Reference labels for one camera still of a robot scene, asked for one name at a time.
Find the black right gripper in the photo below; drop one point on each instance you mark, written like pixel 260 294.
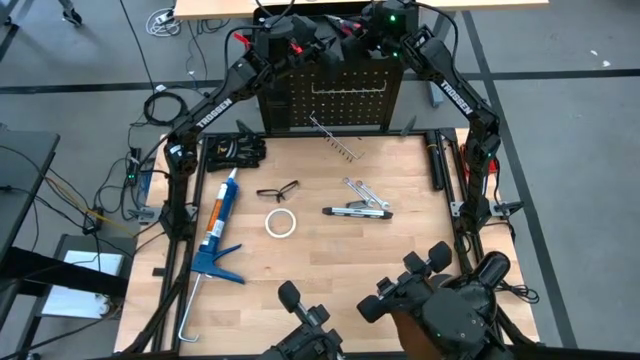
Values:
pixel 365 40

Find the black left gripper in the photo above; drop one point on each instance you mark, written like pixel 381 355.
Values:
pixel 320 42

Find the clear safety glasses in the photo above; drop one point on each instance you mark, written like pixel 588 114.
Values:
pixel 272 194

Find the white tape roll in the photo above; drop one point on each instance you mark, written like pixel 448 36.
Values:
pixel 266 223

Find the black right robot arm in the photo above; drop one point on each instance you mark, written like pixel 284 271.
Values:
pixel 460 100

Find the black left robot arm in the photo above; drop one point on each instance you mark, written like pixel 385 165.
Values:
pixel 210 112

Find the black pegboard cabinet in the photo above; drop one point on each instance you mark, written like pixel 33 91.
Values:
pixel 325 100

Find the wooden desk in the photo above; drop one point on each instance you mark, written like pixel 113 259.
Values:
pixel 225 9

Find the black cylindrical tube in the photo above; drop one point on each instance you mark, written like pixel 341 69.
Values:
pixel 436 165

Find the small red bin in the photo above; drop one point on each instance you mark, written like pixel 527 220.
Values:
pixel 494 162

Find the blue caulking gun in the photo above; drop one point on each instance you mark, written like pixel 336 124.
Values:
pixel 215 230

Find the black desk lamp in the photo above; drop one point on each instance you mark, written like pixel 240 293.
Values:
pixel 492 267

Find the person's hand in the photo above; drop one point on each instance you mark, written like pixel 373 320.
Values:
pixel 415 337

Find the black side desk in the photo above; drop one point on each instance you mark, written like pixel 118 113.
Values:
pixel 25 175

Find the white flat panel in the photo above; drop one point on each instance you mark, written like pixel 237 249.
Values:
pixel 85 300

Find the black rig frame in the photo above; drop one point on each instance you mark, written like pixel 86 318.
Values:
pixel 330 356

